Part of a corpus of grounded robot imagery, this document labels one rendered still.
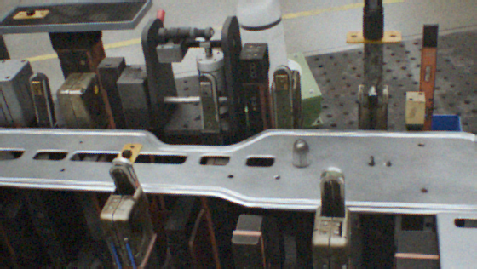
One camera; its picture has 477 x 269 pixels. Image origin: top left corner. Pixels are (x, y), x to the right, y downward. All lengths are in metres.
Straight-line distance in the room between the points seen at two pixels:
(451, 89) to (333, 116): 0.38
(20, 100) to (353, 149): 0.73
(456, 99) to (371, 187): 0.86
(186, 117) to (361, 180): 0.46
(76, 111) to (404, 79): 1.05
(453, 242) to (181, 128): 0.63
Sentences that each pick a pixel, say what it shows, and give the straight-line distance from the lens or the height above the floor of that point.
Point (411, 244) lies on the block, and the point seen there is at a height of 0.98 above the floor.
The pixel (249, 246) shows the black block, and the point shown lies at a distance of 0.99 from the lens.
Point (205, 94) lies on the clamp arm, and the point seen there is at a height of 1.07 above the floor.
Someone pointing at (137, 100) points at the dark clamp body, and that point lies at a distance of 1.32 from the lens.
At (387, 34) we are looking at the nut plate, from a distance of 0.98.
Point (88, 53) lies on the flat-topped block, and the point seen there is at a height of 1.08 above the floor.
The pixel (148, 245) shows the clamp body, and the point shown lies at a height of 0.94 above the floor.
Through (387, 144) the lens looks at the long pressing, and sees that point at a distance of 1.16.
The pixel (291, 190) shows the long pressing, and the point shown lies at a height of 1.00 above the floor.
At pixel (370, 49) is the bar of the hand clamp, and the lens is 1.16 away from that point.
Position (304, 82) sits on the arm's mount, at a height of 0.81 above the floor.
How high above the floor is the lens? 1.68
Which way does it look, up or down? 34 degrees down
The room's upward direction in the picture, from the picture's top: 8 degrees counter-clockwise
